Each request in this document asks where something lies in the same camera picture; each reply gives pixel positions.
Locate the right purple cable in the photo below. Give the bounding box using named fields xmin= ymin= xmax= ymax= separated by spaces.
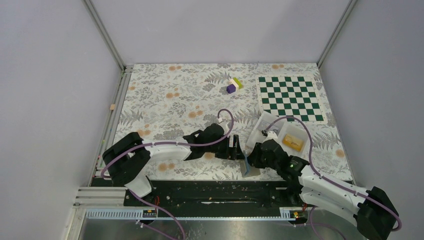
xmin=263 ymin=115 xmax=403 ymax=240

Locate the right aluminium frame post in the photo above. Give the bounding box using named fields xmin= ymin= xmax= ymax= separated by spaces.
xmin=316 ymin=0 xmax=358 ymax=69

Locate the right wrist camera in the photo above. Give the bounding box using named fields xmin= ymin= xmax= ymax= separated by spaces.
xmin=261 ymin=130 xmax=278 ymax=141

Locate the white pink block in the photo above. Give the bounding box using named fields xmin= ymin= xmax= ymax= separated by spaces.
xmin=230 ymin=78 xmax=239 ymax=91

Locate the green block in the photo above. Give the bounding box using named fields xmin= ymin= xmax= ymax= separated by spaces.
xmin=232 ymin=77 xmax=243 ymax=89

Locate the purple cable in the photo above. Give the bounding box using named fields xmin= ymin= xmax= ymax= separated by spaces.
xmin=100 ymin=108 xmax=235 ymax=240
xmin=263 ymin=115 xmax=403 ymax=240

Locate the grey card holder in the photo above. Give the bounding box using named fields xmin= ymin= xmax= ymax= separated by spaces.
xmin=239 ymin=151 xmax=261 ymax=178

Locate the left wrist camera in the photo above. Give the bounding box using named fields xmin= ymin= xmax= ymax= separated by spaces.
xmin=217 ymin=118 xmax=232 ymax=134

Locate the aluminium frame post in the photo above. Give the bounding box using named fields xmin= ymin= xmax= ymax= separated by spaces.
xmin=82 ymin=0 xmax=126 ymax=71
xmin=316 ymin=0 xmax=358 ymax=69

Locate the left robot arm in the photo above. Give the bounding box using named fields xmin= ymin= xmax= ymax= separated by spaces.
xmin=101 ymin=123 xmax=245 ymax=206

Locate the left aluminium frame post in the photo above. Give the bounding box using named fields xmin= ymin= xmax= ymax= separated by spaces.
xmin=82 ymin=0 xmax=126 ymax=71

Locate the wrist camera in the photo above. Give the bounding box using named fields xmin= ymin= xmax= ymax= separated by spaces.
xmin=261 ymin=130 xmax=278 ymax=141
xmin=217 ymin=118 xmax=232 ymax=134

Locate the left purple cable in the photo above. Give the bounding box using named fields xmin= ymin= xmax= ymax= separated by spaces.
xmin=100 ymin=108 xmax=235 ymax=240

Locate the purple block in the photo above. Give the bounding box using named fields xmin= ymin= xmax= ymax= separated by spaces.
xmin=226 ymin=84 xmax=237 ymax=94

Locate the translucent plastic bin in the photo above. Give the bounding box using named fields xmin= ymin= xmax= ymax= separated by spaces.
xmin=245 ymin=111 xmax=310 ymax=161

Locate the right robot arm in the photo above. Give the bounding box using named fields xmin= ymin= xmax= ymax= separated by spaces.
xmin=247 ymin=139 xmax=402 ymax=240

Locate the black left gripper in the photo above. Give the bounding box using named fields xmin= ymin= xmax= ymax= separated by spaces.
xmin=205 ymin=134 xmax=245 ymax=161

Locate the floral table mat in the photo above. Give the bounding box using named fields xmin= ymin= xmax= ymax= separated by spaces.
xmin=110 ymin=63 xmax=353 ymax=181

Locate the green white chessboard mat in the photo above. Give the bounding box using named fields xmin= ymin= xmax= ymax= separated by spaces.
xmin=255 ymin=74 xmax=328 ymax=125

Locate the orange card in bin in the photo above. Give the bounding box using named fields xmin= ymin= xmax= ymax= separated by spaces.
xmin=282 ymin=133 xmax=305 ymax=152

